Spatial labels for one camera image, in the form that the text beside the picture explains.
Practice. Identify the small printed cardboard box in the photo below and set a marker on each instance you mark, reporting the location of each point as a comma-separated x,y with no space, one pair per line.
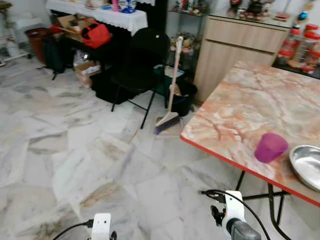
86,72

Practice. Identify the black waste bin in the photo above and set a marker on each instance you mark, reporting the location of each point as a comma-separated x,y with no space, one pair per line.
184,99

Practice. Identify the purple plastic cup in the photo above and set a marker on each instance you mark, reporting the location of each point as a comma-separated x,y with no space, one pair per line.
270,148

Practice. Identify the red bag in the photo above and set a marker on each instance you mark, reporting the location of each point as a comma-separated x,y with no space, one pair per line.
96,35

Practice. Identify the open cardboard box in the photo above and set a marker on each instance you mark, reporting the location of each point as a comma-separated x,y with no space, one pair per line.
70,24

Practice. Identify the brown pot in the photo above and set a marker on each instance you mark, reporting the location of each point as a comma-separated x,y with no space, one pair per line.
36,44

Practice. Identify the black folding table frame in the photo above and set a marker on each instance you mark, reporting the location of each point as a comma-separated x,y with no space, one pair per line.
270,200

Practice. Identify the stainless steel bowl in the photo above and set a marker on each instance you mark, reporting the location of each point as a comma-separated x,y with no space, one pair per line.
306,166

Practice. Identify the white lace tablecloth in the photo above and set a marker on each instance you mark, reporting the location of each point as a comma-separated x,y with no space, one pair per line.
115,17

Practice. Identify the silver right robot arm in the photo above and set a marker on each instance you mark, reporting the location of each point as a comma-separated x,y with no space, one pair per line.
245,232

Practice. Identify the black bag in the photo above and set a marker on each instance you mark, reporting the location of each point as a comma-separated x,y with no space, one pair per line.
54,55

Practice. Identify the blue and white vase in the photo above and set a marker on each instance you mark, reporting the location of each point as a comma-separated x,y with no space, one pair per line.
127,5

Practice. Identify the light wooden cabinet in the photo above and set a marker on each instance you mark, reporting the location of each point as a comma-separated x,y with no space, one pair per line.
235,50

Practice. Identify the black folding chair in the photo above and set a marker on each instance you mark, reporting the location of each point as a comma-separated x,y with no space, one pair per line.
145,55

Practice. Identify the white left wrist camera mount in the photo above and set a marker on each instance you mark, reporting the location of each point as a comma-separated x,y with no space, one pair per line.
101,225

